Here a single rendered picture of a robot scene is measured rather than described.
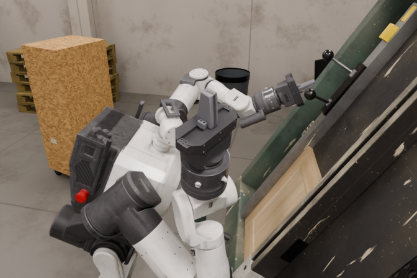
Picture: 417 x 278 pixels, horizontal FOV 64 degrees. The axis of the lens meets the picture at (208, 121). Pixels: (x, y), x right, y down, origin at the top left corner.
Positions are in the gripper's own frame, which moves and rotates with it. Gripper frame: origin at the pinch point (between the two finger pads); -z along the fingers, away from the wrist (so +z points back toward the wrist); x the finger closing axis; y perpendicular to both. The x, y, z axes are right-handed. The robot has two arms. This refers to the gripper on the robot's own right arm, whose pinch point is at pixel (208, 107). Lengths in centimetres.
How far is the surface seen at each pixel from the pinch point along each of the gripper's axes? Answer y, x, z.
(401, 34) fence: 10, 77, 10
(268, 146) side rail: -19, 69, 71
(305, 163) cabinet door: 3, 50, 51
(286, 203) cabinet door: 5, 38, 59
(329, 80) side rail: -8, 86, 39
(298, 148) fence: -2, 56, 52
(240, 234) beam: -6, 31, 82
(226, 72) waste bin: -202, 288, 213
